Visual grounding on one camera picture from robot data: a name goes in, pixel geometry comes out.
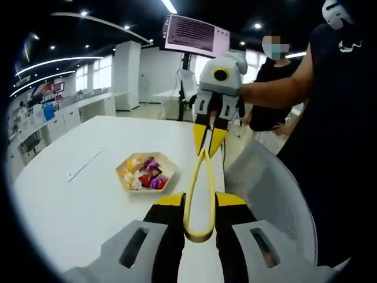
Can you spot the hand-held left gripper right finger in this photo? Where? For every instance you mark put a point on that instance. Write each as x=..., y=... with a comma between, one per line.
x=235, y=236

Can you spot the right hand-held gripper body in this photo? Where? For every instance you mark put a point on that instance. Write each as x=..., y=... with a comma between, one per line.
x=232, y=67

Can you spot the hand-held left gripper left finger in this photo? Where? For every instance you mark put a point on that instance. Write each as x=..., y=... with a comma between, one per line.
x=165, y=236

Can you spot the cream plastic food tongs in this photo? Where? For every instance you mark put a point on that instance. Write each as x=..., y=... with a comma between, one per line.
x=198, y=236

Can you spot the cream hexagonal container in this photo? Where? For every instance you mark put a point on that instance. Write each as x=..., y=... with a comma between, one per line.
x=173, y=178

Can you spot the pile of mixed food snacks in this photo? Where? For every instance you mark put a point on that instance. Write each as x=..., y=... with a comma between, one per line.
x=147, y=177

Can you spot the black monitor stand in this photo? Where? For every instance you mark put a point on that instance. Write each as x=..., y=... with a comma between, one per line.
x=187, y=60

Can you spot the large monitor screen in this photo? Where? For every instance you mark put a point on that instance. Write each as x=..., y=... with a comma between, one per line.
x=195, y=36

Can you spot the white office desk row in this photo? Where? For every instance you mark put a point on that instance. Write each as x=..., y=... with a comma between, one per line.
x=94, y=106

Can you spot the white worn device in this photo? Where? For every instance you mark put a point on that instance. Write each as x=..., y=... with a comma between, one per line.
x=335, y=13

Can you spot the operator in black shirt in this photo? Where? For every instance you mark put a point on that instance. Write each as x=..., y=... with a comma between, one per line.
x=338, y=132

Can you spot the blue box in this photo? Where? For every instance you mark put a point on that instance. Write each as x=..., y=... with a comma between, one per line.
x=49, y=112

